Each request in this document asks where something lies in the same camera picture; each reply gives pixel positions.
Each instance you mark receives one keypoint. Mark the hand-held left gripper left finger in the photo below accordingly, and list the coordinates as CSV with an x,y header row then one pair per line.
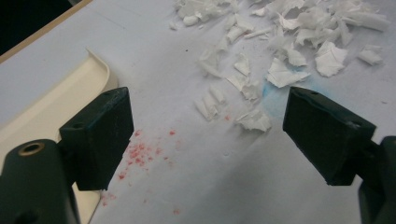
x,y
98,137

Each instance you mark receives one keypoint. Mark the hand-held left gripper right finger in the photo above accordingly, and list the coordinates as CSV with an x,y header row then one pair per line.
x,y
323,137

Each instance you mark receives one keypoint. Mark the cream plastic dustpan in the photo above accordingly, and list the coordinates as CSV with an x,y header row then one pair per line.
x,y
46,102

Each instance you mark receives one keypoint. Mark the pile of white paper scraps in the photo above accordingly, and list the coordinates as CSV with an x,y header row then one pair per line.
x,y
330,59

